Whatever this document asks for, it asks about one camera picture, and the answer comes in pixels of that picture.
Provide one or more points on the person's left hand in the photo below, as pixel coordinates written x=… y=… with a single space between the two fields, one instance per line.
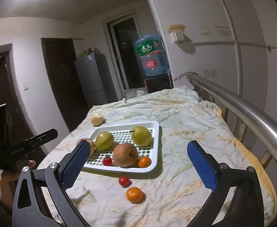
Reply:
x=6 y=195

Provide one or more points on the white light switch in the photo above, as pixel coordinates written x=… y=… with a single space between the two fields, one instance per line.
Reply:
x=25 y=87

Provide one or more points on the glass balcony door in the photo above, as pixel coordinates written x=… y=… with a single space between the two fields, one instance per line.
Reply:
x=124 y=32

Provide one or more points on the red apple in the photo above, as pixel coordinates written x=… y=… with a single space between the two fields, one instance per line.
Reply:
x=92 y=145

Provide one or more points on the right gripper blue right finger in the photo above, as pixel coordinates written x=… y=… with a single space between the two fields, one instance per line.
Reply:
x=246 y=207

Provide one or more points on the yellow blanket edge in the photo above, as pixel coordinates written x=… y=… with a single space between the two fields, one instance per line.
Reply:
x=233 y=152

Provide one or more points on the dark wooden door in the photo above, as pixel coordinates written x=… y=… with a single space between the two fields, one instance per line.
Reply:
x=59 y=55

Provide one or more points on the large pinkish yellow apple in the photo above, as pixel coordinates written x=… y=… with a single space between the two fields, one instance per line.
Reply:
x=125 y=155

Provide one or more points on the blue water jug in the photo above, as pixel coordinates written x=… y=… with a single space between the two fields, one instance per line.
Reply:
x=152 y=56

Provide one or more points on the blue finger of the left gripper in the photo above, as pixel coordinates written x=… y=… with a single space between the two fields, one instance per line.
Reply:
x=41 y=139
x=4 y=132

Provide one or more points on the red cherry tomato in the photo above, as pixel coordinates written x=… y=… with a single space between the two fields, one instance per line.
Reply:
x=107 y=161
x=124 y=181

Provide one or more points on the white perforated plastic tray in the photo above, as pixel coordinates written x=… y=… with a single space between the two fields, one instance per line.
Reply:
x=122 y=134

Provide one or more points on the floral bed quilt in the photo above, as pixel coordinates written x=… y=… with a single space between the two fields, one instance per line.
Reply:
x=173 y=191

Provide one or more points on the plain orange mandarin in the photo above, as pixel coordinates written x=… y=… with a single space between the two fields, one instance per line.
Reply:
x=134 y=194

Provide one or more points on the white wall pipe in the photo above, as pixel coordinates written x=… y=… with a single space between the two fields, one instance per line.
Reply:
x=237 y=49

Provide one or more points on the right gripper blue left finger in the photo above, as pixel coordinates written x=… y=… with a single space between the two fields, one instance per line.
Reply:
x=30 y=207

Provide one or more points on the grey refrigerator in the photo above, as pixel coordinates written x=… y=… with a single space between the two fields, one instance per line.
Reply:
x=95 y=79

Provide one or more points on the orange mandarin with stem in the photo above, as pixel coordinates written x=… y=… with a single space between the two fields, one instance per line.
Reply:
x=144 y=162

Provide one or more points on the bitten peeled apple core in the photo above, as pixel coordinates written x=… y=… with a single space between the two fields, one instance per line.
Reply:
x=97 y=119

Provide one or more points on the stainless steel bed rail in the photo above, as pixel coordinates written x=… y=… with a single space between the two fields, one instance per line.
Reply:
x=261 y=124

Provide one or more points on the small wall shelf box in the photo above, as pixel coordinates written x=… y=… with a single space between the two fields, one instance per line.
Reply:
x=177 y=32

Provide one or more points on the black water dispenser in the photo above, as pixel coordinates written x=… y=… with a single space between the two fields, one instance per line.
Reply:
x=158 y=83

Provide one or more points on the green pear with stem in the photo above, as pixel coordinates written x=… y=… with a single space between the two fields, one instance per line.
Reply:
x=141 y=136

